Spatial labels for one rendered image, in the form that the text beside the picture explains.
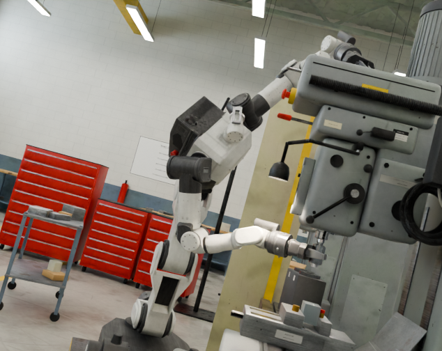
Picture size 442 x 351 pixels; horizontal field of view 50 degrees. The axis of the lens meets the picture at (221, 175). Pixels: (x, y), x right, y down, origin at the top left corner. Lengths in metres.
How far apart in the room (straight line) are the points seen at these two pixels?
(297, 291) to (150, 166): 9.22
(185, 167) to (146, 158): 9.25
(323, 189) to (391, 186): 0.22
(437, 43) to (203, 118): 0.91
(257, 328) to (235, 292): 1.96
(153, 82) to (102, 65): 1.29
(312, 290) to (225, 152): 0.66
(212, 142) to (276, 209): 1.61
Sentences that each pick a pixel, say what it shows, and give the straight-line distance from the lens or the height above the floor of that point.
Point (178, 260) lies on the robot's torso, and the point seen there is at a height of 1.01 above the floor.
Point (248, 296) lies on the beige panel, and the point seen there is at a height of 0.75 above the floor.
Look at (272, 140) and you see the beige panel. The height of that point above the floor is 1.87.
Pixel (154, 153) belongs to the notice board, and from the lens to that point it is 11.06.
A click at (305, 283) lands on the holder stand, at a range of 2.02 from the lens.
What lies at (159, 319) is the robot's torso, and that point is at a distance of 2.38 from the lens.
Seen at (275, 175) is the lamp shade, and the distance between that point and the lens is 1.69.
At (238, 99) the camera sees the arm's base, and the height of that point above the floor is 1.77.
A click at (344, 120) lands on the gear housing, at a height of 1.69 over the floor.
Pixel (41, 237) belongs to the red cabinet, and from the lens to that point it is 6.89.
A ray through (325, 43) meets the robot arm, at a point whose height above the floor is 2.04.
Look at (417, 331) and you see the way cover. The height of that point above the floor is 1.07.
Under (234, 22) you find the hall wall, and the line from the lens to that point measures 11.67.
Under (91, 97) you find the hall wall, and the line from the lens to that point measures 11.71.
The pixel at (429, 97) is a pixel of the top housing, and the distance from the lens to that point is 1.77.
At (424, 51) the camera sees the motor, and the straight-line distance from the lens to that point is 1.88.
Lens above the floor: 1.28
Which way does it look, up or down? 4 degrees up
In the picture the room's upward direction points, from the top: 15 degrees clockwise
